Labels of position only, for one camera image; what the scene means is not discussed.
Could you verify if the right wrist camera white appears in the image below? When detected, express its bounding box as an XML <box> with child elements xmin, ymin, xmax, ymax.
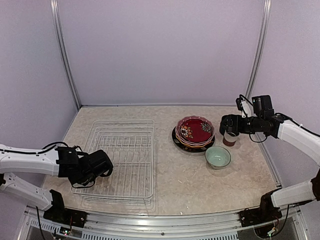
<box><xmin>235</xmin><ymin>94</ymin><xmax>252</xmax><ymax>118</ymax></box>

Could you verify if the black striped rim plate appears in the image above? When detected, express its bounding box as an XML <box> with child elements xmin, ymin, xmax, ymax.
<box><xmin>171</xmin><ymin>127</ymin><xmax>216</xmax><ymax>153</ymax></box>

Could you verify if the left aluminium corner post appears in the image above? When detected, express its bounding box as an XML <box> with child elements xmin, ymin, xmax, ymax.
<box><xmin>50</xmin><ymin>0</ymin><xmax>82</xmax><ymax>111</ymax></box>

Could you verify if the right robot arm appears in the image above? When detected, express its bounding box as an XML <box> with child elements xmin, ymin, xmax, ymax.
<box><xmin>219</xmin><ymin>95</ymin><xmax>320</xmax><ymax>222</ymax></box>

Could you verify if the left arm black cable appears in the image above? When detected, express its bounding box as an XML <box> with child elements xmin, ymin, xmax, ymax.
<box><xmin>41</xmin><ymin>141</ymin><xmax>70</xmax><ymax>151</ymax></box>

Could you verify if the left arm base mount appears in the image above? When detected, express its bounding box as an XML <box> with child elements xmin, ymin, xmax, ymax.
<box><xmin>43</xmin><ymin>207</ymin><xmax>88</xmax><ymax>228</ymax></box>

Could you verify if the brown cup white base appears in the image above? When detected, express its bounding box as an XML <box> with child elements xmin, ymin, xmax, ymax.
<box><xmin>222</xmin><ymin>131</ymin><xmax>240</xmax><ymax>147</ymax></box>

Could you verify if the right aluminium corner post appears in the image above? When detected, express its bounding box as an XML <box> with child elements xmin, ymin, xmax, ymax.
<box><xmin>245</xmin><ymin>0</ymin><xmax>272</xmax><ymax>99</ymax></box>

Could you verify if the dark pink dotted plate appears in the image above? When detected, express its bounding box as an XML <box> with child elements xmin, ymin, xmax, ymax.
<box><xmin>175</xmin><ymin>115</ymin><xmax>216</xmax><ymax>146</ymax></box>

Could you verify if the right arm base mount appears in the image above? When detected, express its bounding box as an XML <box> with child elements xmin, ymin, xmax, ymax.
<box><xmin>238</xmin><ymin>207</ymin><xmax>283</xmax><ymax>227</ymax></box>

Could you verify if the aluminium corner post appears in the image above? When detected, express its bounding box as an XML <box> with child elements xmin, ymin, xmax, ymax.
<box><xmin>245</xmin><ymin>0</ymin><xmax>272</xmax><ymax>99</ymax></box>
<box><xmin>50</xmin><ymin>0</ymin><xmax>82</xmax><ymax>111</ymax></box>

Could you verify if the light green ceramic bowl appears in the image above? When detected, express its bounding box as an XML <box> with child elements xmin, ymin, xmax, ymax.
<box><xmin>205</xmin><ymin>146</ymin><xmax>232</xmax><ymax>170</ymax></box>

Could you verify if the light pink plate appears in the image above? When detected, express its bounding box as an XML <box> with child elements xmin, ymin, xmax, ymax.
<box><xmin>173</xmin><ymin>133</ymin><xmax>216</xmax><ymax>149</ymax></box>

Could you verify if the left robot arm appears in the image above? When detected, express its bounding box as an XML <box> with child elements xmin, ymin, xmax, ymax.
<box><xmin>0</xmin><ymin>142</ymin><xmax>114</xmax><ymax>223</ymax></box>

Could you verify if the white wire dish rack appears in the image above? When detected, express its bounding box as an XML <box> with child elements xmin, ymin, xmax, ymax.
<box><xmin>71</xmin><ymin>119</ymin><xmax>155</xmax><ymax>204</ymax></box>

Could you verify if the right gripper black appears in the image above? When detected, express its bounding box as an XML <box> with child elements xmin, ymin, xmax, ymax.
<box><xmin>221</xmin><ymin>113</ymin><xmax>264</xmax><ymax>134</ymax></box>

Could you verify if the yellow polka dot plate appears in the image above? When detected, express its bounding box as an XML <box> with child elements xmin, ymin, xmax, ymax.
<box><xmin>172</xmin><ymin>137</ymin><xmax>216</xmax><ymax>152</ymax></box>

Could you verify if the aluminium front rail frame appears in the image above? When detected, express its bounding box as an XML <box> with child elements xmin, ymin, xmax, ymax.
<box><xmin>14</xmin><ymin>206</ymin><xmax>310</xmax><ymax>240</ymax></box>

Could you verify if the dark green mug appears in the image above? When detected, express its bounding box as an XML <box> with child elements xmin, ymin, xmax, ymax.
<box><xmin>219</xmin><ymin>120</ymin><xmax>226</xmax><ymax>136</ymax></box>

